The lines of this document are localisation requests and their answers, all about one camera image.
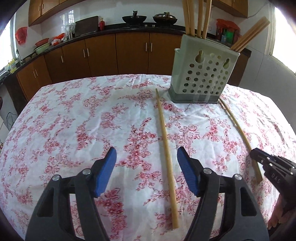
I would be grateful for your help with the bamboo chopstick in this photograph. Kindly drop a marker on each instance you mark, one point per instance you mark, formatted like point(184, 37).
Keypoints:
point(257, 30)
point(255, 166)
point(169, 166)
point(191, 16)
point(207, 18)
point(249, 32)
point(200, 18)
point(186, 16)
point(252, 34)

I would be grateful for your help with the black wok left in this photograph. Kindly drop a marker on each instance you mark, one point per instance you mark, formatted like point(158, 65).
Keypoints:
point(134, 19)

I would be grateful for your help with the brown cabinet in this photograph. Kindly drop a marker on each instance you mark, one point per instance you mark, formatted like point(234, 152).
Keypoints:
point(238, 8)
point(40, 10)

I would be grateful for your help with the red plastic bag on wall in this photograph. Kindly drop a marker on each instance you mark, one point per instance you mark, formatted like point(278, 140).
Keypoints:
point(21, 35)

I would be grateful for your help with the brown upper cabinet left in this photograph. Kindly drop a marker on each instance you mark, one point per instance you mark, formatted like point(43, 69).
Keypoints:
point(40, 10)

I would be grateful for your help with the red bottle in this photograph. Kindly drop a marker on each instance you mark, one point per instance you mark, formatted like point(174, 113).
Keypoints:
point(101, 24)

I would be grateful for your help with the green perforated chopstick holder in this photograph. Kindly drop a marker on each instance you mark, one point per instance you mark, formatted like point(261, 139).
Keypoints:
point(201, 70)

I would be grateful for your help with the person's hand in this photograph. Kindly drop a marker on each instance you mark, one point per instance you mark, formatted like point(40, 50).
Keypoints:
point(277, 216)

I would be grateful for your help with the brown lower kitchen cabinets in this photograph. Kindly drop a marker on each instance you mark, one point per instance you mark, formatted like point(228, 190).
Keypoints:
point(103, 55)

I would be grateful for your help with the glass cup holder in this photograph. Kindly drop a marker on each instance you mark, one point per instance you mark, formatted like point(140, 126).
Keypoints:
point(70, 30)

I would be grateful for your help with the green basin with red bowl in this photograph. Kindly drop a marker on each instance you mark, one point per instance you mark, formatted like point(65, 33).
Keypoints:
point(42, 45)

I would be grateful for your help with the floral red white tablecloth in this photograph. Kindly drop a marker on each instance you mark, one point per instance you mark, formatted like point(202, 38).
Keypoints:
point(67, 126)

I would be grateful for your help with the black wok with lid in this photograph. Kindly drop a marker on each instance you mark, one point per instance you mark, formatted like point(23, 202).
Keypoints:
point(165, 19)

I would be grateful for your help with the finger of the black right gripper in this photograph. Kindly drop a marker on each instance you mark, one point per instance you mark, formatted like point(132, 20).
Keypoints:
point(261, 157)

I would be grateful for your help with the red white bag on counter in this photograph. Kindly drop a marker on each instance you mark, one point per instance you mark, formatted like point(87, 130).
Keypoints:
point(59, 39)

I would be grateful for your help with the brown upper cabinet right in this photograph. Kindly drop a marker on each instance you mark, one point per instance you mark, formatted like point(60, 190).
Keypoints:
point(238, 8)

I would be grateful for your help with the red bag with items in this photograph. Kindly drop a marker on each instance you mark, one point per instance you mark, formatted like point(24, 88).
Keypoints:
point(227, 31)

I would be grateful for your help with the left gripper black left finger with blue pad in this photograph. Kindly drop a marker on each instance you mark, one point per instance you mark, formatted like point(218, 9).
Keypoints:
point(52, 219)

